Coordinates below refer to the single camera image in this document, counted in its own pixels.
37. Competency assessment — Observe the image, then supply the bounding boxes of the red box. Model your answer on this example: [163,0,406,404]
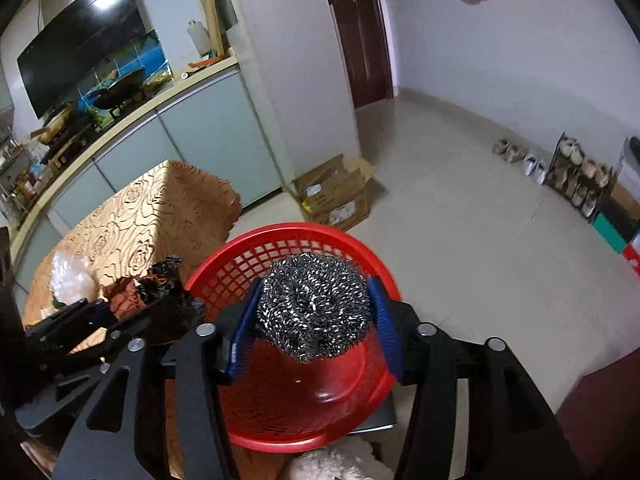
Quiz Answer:
[621,234,640,277]

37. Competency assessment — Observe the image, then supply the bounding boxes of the white fluffy cloth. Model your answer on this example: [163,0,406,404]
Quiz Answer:
[284,437,397,480]

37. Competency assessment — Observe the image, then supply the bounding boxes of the floral orange tablecloth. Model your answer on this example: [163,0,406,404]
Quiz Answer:
[22,159,244,356]

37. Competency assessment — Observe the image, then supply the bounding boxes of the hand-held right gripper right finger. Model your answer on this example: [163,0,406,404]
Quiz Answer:
[367,278,586,480]

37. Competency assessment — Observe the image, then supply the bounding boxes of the pair of beige shoes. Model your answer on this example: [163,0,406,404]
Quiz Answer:
[492,139,523,163]

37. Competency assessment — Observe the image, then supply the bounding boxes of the dark brown door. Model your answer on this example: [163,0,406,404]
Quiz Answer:
[317,0,396,110]

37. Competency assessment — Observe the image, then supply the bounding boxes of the red plastic basket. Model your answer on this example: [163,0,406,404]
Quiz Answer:
[184,222,405,455]

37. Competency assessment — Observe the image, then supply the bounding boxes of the pair of white shoes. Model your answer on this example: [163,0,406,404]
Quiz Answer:
[522,155,549,185]

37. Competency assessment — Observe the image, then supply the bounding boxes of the beige cooking pan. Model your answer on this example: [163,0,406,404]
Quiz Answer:
[30,105,79,144]

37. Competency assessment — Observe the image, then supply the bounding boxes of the steel wool scrubber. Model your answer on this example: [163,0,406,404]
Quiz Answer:
[256,253,373,363]

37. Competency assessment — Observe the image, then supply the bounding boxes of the white plastic bag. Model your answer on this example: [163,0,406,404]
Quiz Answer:
[49,254,99,307]

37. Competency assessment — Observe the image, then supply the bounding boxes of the open cardboard box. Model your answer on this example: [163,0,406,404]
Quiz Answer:
[291,154,378,233]

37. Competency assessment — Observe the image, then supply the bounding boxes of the black range hood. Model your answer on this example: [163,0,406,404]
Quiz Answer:
[16,0,147,120]

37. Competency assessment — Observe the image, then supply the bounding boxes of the black plastic bag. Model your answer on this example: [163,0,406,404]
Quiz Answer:
[136,256,207,346]

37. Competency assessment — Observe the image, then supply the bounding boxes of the dark brown furniture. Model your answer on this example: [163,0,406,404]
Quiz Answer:
[554,344,640,480]

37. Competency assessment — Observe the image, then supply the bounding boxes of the frosted glass panel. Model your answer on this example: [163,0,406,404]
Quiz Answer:
[207,0,239,37]

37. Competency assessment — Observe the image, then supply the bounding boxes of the group of seasoning bottles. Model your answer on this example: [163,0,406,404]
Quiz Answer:
[0,135,57,223]

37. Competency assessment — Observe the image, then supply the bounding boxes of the beige kitchen countertop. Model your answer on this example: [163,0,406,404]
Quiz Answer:
[9,55,241,256]

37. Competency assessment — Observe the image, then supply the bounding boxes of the black wok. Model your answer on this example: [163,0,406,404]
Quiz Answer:
[92,67,147,111]

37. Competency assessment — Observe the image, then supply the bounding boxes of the white plastic bottle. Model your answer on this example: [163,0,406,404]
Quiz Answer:
[187,20,211,58]

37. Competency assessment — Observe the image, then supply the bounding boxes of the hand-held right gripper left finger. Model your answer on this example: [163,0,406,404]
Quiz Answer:
[55,277,267,480]

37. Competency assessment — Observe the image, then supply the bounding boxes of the shoe rack with shoes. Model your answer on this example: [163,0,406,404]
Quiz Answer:
[546,131,621,224]

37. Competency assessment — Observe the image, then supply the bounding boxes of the green box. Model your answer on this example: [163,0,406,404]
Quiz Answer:
[592,211,629,254]

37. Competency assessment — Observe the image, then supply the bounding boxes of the brown plastic bag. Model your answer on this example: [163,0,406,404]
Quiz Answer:
[102,275,151,325]

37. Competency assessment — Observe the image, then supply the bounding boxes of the grey base cabinets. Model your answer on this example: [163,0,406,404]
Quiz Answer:
[14,67,284,306]

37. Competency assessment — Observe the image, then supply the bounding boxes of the gas stove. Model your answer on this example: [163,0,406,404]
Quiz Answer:
[44,87,161,161]

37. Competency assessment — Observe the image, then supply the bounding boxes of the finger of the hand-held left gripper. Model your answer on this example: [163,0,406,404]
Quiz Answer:
[60,299,206,377]
[25,300,114,357]

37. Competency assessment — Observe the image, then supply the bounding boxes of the wooden cutting board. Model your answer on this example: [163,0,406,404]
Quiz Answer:
[205,0,227,58]

